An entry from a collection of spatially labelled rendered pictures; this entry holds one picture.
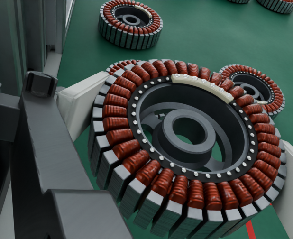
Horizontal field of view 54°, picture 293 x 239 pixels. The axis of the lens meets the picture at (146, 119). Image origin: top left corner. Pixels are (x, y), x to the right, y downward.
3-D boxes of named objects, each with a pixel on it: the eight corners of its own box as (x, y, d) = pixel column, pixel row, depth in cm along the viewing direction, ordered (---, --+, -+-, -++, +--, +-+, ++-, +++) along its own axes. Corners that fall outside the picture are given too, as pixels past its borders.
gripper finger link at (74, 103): (56, 160, 12) (40, 154, 12) (98, 116, 19) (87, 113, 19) (75, 96, 11) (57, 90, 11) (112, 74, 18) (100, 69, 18)
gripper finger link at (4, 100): (25, 156, 10) (-52, 127, 10) (72, 118, 15) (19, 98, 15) (34, 119, 10) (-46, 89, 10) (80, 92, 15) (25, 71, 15)
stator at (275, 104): (210, 71, 51) (219, 54, 48) (269, 90, 51) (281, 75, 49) (207, 115, 43) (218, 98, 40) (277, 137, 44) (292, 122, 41)
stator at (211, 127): (256, 278, 15) (304, 256, 12) (50, 198, 15) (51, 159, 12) (256, 125, 22) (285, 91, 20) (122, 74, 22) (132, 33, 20)
